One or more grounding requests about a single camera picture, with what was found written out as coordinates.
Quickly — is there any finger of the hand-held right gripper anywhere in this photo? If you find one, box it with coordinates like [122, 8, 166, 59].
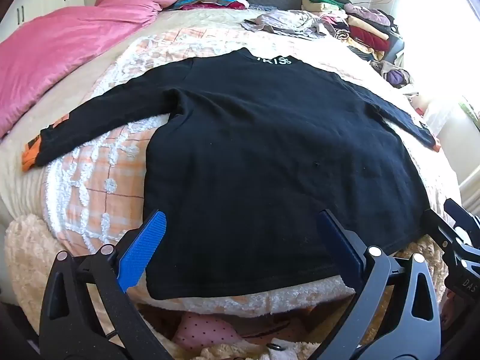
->
[443, 198, 480, 235]
[423, 207, 466, 257]

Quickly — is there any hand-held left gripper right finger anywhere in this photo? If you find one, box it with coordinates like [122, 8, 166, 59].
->
[308, 209, 443, 360]

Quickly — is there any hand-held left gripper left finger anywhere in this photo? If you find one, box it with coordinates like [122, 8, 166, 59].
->
[39, 210, 177, 360]

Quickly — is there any black long-sleeve sweater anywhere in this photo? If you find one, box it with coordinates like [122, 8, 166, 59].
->
[22, 47, 441, 301]

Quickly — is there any bag of purple clothes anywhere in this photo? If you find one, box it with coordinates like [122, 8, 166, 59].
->
[370, 59, 416, 88]

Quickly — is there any pile of folded clothes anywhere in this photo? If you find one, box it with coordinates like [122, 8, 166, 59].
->
[302, 0, 405, 62]

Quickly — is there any orange and white tufted quilt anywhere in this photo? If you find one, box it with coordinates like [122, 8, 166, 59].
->
[43, 30, 462, 316]

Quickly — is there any floral green-edged cloth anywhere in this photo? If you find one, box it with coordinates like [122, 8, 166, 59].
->
[458, 97, 480, 130]

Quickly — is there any bed with beige sheet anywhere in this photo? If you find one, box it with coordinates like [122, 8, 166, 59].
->
[0, 7, 466, 271]

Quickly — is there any bright window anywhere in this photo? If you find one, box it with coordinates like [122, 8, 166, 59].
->
[390, 0, 480, 106]

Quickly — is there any pink comforter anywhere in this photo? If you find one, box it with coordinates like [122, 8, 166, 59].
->
[0, 0, 188, 139]

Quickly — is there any lilac crumpled garment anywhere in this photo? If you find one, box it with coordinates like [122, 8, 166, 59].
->
[240, 9, 338, 41]

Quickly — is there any blue patterned cloth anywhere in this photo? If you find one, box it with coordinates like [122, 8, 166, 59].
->
[247, 4, 287, 13]

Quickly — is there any magenta folded garment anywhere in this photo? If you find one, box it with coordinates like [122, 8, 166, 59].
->
[180, 2, 249, 12]

